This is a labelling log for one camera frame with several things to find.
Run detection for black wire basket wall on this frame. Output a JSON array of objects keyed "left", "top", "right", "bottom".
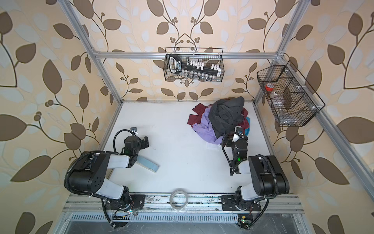
[
  {"left": 257, "top": 61, "right": 325, "bottom": 127},
  {"left": 163, "top": 47, "right": 225, "bottom": 82}
]

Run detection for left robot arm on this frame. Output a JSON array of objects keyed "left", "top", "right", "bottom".
[{"left": 64, "top": 130, "right": 149, "bottom": 229}]

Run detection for maroon cloth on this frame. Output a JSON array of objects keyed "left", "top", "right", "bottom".
[{"left": 187, "top": 103, "right": 248, "bottom": 129}]

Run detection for black wire basket back wall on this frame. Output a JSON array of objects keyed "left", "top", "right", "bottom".
[{"left": 163, "top": 47, "right": 225, "bottom": 82}]

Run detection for dark grey cloth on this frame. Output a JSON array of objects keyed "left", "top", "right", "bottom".
[{"left": 208, "top": 97, "right": 244, "bottom": 138}]

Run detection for black wire basket right wall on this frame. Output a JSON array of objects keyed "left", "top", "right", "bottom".
[{"left": 257, "top": 61, "right": 325, "bottom": 127}]

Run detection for clear bottle red cap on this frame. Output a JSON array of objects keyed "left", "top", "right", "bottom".
[{"left": 265, "top": 83, "right": 292, "bottom": 119}]

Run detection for socket set rail with handle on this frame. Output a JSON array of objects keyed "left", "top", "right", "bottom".
[{"left": 167, "top": 54, "right": 222, "bottom": 76}]

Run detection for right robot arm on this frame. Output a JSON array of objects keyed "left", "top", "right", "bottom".
[{"left": 220, "top": 131, "right": 290, "bottom": 230}]

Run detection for purple cloth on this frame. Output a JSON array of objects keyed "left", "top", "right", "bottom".
[{"left": 192, "top": 107, "right": 223, "bottom": 145}]

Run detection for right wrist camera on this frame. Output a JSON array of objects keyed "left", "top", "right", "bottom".
[{"left": 232, "top": 126, "right": 245, "bottom": 142}]

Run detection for light blue folded cloth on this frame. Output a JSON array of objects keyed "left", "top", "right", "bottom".
[{"left": 136, "top": 156, "right": 159, "bottom": 173}]

